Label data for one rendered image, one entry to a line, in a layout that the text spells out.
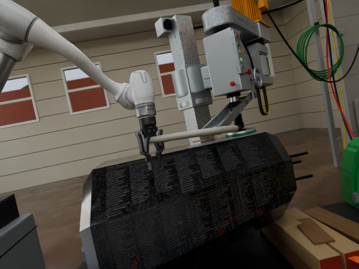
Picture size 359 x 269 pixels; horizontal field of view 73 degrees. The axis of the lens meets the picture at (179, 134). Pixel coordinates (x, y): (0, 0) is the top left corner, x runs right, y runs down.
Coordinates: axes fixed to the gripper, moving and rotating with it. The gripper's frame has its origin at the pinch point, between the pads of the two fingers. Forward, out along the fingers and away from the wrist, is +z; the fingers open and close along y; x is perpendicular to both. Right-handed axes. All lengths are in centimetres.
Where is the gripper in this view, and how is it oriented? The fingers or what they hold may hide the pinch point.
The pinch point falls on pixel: (154, 161)
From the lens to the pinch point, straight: 111.7
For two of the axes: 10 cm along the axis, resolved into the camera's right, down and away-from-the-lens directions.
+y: 7.7, -1.3, 6.2
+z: 1.7, 9.9, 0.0
